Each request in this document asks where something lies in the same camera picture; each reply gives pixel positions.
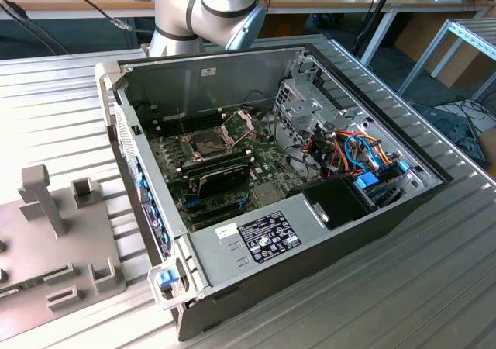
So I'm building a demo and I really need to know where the grey power supply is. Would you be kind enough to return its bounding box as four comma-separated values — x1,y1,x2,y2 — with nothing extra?
188,192,335,291

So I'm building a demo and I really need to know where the black graphics card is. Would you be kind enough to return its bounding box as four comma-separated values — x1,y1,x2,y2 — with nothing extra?
184,161,251,199

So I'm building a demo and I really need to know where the large brown cardboard box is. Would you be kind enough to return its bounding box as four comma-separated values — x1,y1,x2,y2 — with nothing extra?
393,13,496,88

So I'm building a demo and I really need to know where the open black PC case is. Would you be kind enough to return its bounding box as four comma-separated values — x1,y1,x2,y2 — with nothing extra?
95,41,454,342

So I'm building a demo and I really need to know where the blue case latch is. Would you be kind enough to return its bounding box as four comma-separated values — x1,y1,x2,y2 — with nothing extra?
157,270,177,290

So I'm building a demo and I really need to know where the blue wire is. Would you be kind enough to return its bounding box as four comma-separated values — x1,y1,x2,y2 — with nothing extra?
343,133,383,171

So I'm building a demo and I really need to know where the small brown cardboard box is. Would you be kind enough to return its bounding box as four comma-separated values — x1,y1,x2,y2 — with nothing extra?
478,126,496,168

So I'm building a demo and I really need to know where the metal drive cage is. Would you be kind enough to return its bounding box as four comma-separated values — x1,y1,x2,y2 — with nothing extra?
272,78,342,148

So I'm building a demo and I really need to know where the blue disk carrier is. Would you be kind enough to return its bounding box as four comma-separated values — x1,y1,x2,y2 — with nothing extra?
353,161,411,210

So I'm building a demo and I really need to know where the CPU socket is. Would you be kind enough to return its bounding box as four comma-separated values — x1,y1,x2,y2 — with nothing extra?
186,128,233,163

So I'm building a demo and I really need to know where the metal socket cover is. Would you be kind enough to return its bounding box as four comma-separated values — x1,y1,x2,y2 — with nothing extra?
219,109,257,148

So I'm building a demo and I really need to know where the orange wire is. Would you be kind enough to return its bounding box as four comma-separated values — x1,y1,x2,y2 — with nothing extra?
331,130,393,171

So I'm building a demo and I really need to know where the thin metal locking lever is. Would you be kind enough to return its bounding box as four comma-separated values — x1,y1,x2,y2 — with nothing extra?
177,107,189,140

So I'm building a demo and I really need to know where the green motherboard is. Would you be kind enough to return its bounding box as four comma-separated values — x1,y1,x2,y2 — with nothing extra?
143,106,311,233

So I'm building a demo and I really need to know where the green RAM stick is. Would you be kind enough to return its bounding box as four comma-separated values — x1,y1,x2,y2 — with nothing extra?
0,277,46,299
182,154,250,175

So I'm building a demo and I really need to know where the aluminium frame table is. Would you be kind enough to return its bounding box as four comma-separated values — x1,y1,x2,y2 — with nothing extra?
397,17,496,102

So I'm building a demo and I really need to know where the silver chipset heat sink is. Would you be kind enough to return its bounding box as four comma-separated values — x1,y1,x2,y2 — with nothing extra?
251,183,283,207

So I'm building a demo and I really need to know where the black slanted pole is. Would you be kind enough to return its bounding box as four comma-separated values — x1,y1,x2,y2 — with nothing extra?
353,0,400,54

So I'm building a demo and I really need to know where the grey parts rack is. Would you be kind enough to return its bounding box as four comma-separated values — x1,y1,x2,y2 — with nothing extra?
0,164,128,333

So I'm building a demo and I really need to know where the light wooden desk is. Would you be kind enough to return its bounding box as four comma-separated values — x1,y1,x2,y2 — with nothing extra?
0,0,496,69

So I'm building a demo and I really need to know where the black expansion slot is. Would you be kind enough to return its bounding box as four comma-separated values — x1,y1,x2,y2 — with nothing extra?
188,199,240,219
191,207,243,228

